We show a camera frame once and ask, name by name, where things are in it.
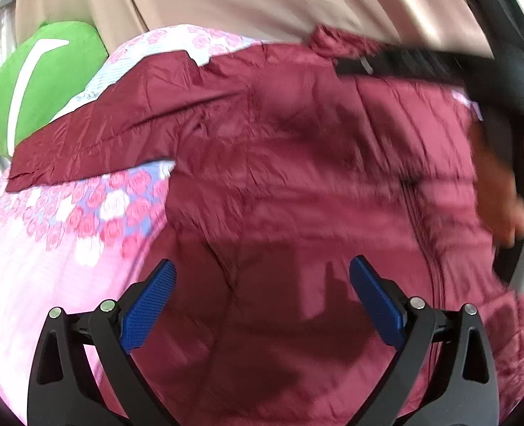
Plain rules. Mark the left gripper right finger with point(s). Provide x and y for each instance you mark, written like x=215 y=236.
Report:
x=443 y=372

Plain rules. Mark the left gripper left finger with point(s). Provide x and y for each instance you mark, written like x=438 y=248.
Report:
x=62 y=387

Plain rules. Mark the maroon puffer jacket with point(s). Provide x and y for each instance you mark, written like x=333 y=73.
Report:
x=285 y=171

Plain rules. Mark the person's right hand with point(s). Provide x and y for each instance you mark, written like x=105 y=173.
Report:
x=499 y=206

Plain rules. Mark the beige curtain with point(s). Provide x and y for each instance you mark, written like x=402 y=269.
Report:
x=439 y=24

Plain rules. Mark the pink floral bed sheet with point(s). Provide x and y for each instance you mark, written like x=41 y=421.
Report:
x=77 y=244

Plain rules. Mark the green pillow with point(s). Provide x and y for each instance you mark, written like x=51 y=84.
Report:
x=43 y=74

